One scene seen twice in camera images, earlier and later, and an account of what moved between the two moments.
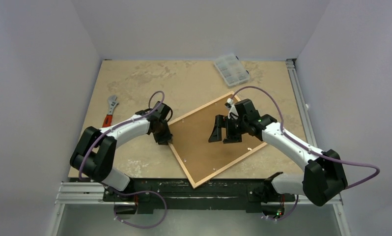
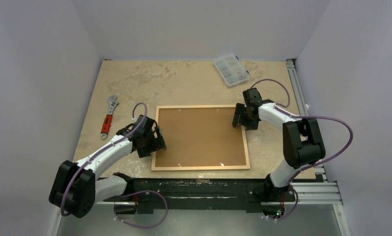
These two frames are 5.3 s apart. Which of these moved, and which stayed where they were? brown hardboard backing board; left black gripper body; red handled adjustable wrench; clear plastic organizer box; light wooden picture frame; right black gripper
Moved: brown hardboard backing board; light wooden picture frame; left black gripper body; right black gripper
Stayed: red handled adjustable wrench; clear plastic organizer box
